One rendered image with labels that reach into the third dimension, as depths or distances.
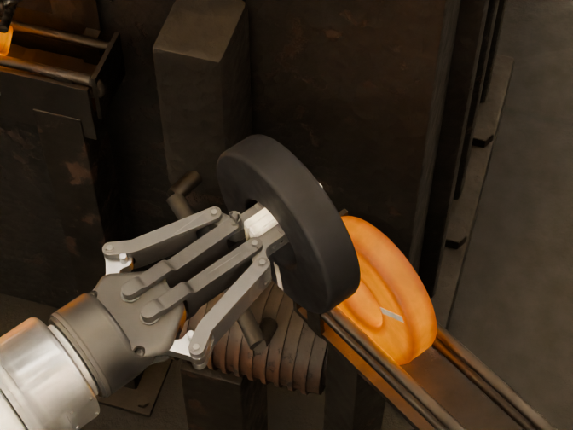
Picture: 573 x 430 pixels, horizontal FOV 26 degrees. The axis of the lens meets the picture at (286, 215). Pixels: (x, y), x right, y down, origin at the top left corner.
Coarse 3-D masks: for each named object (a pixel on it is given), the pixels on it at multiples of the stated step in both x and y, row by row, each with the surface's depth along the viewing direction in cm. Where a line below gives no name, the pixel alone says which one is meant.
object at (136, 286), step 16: (224, 224) 98; (240, 224) 97; (208, 240) 97; (224, 240) 97; (176, 256) 96; (192, 256) 96; (208, 256) 97; (144, 272) 95; (160, 272) 95; (176, 272) 96; (192, 272) 97; (128, 288) 94; (144, 288) 94
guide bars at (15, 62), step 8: (0, 56) 138; (8, 56) 138; (0, 64) 138; (8, 64) 137; (16, 64) 137; (24, 64) 137; (32, 64) 137; (40, 64) 137; (24, 72) 139; (32, 72) 137; (40, 72) 137; (48, 72) 137; (56, 72) 136; (64, 72) 136; (72, 72) 136; (64, 80) 137; (72, 80) 136; (80, 80) 136; (88, 80) 136; (96, 88) 136; (104, 88) 137
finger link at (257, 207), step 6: (258, 204) 99; (246, 210) 99; (252, 210) 99; (258, 210) 99; (228, 216) 99; (246, 216) 99; (216, 222) 98; (222, 222) 98; (210, 228) 99; (234, 234) 98; (240, 234) 98; (234, 240) 99; (240, 240) 99
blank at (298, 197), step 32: (224, 160) 100; (256, 160) 95; (288, 160) 95; (224, 192) 104; (256, 192) 97; (288, 192) 93; (320, 192) 94; (288, 224) 95; (320, 224) 93; (288, 256) 103; (320, 256) 94; (352, 256) 95; (288, 288) 104; (320, 288) 97; (352, 288) 98
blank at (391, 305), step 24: (360, 240) 115; (384, 240) 115; (360, 264) 116; (384, 264) 114; (408, 264) 114; (360, 288) 124; (384, 288) 114; (408, 288) 114; (360, 312) 123; (384, 312) 117; (408, 312) 114; (432, 312) 115; (384, 336) 120; (408, 336) 115; (432, 336) 117; (408, 360) 119
